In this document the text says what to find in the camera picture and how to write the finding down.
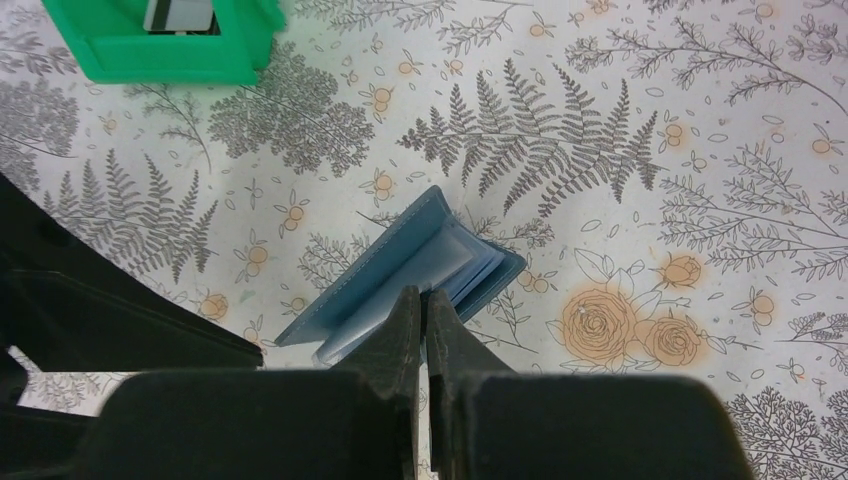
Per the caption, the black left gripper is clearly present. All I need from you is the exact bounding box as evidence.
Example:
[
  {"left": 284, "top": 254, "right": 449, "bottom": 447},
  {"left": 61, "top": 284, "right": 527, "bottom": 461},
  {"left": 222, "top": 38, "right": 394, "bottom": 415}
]
[{"left": 1, "top": 179, "right": 263, "bottom": 479}]

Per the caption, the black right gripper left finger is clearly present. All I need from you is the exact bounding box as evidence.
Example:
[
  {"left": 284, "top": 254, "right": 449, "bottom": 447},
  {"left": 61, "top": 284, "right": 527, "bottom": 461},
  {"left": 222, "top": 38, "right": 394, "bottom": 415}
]
[{"left": 99, "top": 287, "right": 421, "bottom": 479}]

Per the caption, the green plastic bin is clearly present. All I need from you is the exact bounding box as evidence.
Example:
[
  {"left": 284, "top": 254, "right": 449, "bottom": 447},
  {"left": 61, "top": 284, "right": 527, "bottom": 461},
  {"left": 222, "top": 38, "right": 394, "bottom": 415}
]
[{"left": 44, "top": 1, "right": 285, "bottom": 85}]

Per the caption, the grey credit card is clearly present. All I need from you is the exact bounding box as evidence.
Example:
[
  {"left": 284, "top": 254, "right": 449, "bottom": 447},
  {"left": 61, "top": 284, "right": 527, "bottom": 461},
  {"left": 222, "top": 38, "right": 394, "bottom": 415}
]
[{"left": 144, "top": 0, "right": 214, "bottom": 32}]

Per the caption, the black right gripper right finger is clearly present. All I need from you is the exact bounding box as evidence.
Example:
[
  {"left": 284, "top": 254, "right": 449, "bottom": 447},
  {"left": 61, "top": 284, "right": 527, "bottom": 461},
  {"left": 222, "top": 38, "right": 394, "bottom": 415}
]
[{"left": 425, "top": 291, "right": 752, "bottom": 479}]

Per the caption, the floral table mat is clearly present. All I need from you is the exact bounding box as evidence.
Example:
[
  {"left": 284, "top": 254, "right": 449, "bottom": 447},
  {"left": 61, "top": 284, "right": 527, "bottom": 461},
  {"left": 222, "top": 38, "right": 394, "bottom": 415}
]
[{"left": 1, "top": 1, "right": 847, "bottom": 479}]

